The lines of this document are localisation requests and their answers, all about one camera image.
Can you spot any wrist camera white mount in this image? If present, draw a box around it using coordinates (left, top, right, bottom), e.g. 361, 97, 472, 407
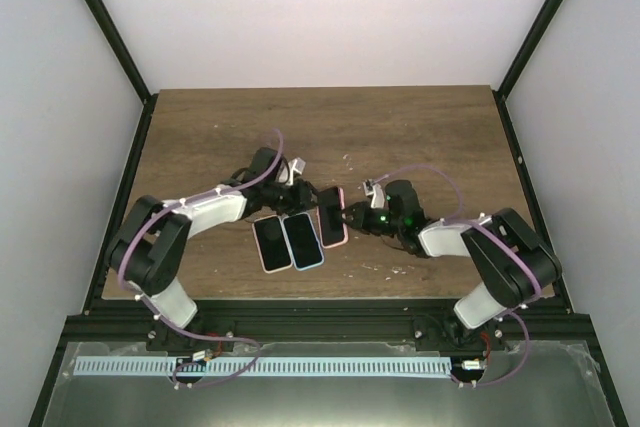
363, 179, 386, 209
279, 157, 306, 187

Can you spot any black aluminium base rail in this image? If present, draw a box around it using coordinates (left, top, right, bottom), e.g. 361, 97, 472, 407
144, 297, 506, 352

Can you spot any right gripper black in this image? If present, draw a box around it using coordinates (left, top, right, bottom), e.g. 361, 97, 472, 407
335, 202, 403, 237

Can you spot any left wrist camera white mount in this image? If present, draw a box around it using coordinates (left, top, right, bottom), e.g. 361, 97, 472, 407
279, 157, 306, 187

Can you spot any left black table edge rail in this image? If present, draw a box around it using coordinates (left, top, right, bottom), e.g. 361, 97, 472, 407
82, 93, 159, 316

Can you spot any pink phone case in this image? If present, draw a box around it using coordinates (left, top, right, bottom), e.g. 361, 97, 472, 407
315, 186, 349, 249

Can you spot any white phone black screen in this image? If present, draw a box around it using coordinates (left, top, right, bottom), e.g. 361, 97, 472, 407
254, 217, 292, 271

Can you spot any left black frame post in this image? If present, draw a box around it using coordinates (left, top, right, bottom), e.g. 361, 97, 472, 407
84, 0, 152, 104

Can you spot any right black frame post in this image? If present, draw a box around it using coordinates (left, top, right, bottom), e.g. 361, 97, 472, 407
496, 0, 564, 99

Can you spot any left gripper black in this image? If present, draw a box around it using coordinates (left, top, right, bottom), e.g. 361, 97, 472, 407
263, 179, 326, 216

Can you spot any right black table edge rail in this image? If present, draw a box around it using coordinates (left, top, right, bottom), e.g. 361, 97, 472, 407
492, 90, 574, 316

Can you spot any blue phone black screen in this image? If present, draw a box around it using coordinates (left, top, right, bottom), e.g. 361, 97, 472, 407
283, 215, 322, 268

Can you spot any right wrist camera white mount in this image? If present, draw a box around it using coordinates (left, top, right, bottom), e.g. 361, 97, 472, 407
363, 179, 386, 209

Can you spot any black frame post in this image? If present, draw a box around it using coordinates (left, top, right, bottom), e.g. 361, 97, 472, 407
496, 0, 564, 99
84, 0, 152, 104

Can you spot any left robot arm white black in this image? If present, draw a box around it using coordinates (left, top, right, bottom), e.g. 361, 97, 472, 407
105, 147, 316, 351

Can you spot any beige phone case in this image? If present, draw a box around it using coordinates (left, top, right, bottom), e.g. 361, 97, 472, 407
251, 214, 295, 275

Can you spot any black table edge rail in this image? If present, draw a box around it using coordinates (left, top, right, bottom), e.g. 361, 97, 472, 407
492, 90, 574, 316
82, 93, 159, 316

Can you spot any light blue phone case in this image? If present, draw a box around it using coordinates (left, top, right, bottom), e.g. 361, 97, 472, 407
281, 212, 325, 272

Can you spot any light blue slotted cable duct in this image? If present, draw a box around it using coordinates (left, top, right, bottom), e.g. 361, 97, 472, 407
73, 356, 452, 379

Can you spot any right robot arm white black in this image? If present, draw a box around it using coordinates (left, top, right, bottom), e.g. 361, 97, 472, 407
339, 180, 562, 350

